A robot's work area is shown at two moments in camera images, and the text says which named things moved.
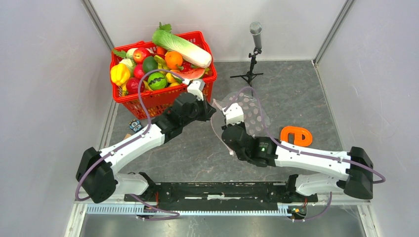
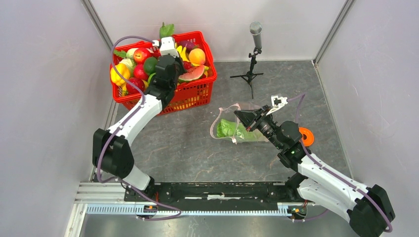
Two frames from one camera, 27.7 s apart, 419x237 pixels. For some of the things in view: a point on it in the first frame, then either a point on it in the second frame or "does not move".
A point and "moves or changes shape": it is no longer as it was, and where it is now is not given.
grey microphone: [255, 28] does not move
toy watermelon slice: [191, 73] does not move
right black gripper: [239, 124] to [249, 119]
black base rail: [217, 192] does not move
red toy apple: [140, 54] does not move
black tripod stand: [251, 75] does not move
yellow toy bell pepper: [119, 73] does not move
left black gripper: [208, 110] to [182, 69]
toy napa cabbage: [163, 37] moves or changes shape
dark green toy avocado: [149, 63] does not move
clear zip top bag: [256, 120] moves or changes shape
